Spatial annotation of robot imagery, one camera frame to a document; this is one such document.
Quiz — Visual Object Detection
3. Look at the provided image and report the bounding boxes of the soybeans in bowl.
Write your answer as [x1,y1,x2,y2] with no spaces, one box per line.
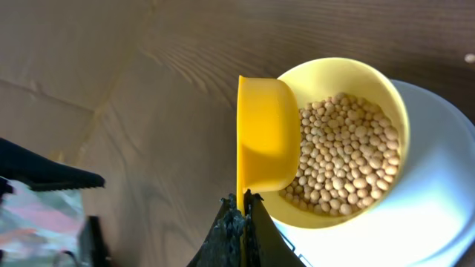
[279,93,401,216]

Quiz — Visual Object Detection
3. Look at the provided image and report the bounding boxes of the yellow plastic bowl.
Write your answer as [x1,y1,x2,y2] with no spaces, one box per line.
[261,57,410,229]

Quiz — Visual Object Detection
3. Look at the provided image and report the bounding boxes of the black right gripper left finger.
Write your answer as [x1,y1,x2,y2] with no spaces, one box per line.
[187,194,246,267]

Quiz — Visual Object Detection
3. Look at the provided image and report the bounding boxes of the white digital kitchen scale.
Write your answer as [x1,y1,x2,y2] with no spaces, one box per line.
[278,81,474,266]

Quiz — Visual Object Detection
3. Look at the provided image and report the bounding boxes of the yellow measuring scoop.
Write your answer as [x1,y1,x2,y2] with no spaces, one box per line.
[236,76,301,212]

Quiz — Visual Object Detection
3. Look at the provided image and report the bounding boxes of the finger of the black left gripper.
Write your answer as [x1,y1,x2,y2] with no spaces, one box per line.
[1,138,105,192]

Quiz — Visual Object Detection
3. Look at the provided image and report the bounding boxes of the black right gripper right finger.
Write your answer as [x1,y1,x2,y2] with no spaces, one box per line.
[243,190,304,267]

